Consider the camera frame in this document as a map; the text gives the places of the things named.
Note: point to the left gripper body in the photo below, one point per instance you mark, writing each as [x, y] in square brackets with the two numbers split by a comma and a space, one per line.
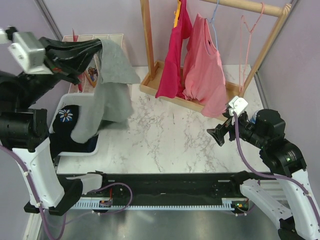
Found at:
[61, 67]

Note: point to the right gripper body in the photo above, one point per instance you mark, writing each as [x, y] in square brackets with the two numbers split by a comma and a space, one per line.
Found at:
[246, 130]

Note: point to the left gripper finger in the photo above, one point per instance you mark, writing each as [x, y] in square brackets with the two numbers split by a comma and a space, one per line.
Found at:
[83, 61]
[53, 46]

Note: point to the grey t-shirt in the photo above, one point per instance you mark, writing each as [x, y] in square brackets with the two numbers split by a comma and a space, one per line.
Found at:
[111, 99]

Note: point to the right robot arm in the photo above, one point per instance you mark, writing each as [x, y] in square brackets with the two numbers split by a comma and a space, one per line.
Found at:
[301, 221]

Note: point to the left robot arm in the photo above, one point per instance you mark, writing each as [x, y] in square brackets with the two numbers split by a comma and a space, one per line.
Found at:
[24, 132]

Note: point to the pink t-shirt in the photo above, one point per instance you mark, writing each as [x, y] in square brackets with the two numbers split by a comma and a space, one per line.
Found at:
[203, 75]

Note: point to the magenta t-shirt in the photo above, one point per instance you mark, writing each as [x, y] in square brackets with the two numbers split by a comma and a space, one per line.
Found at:
[171, 85]

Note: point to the orange hanger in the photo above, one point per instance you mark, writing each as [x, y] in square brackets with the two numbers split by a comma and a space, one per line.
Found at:
[177, 14]

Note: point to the blue white round container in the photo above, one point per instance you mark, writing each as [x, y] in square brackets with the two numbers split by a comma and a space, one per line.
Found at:
[254, 117]

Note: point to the children's book yellow cover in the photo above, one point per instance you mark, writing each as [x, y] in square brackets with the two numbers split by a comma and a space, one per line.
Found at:
[91, 74]

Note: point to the white magazine file rack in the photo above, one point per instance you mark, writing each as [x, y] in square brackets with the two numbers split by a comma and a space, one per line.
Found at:
[97, 62]

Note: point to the white laundry basket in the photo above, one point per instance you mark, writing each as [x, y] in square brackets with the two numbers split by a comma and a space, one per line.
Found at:
[80, 99]

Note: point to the wooden clothes rack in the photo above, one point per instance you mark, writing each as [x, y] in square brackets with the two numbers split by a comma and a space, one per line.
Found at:
[151, 81]

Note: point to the black clothing with daisy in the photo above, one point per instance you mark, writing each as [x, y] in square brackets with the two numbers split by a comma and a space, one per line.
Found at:
[63, 125]

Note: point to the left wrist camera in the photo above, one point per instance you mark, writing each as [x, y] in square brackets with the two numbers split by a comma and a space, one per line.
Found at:
[28, 51]

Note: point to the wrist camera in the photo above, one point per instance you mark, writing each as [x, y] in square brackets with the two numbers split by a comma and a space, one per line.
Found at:
[28, 51]
[237, 105]

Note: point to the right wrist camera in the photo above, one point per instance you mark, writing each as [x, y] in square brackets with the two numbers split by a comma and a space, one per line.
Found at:
[237, 105]

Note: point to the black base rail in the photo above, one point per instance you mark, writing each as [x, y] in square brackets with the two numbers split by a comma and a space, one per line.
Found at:
[168, 189]

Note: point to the blue wire hanger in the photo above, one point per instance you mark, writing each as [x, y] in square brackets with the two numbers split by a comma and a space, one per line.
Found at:
[212, 22]

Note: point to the white cable duct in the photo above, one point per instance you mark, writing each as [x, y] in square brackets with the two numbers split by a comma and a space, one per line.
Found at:
[90, 204]

